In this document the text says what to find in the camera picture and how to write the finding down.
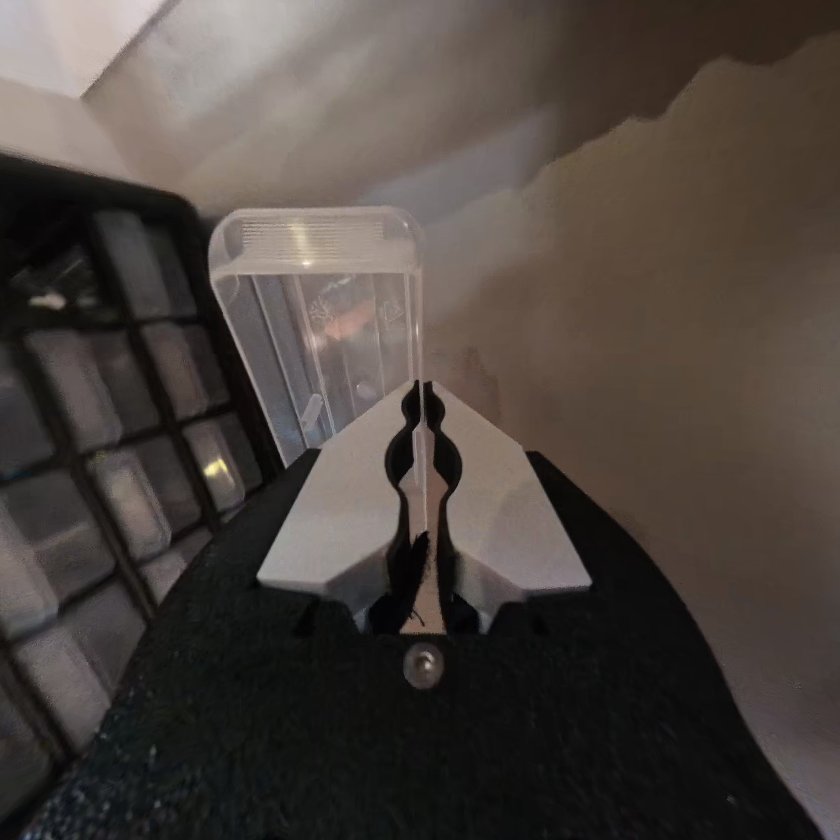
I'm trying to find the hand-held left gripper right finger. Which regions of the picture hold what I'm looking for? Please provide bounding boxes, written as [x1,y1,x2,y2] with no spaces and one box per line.
[423,381,594,632]

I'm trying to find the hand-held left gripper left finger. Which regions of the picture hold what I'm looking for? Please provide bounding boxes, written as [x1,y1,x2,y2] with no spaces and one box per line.
[256,381,422,632]

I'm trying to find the single clear plastic drawer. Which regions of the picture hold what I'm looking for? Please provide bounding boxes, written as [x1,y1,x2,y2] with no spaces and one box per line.
[209,206,429,526]

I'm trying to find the black drawer cabinet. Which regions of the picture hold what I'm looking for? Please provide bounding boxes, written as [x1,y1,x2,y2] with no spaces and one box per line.
[0,152,290,762]

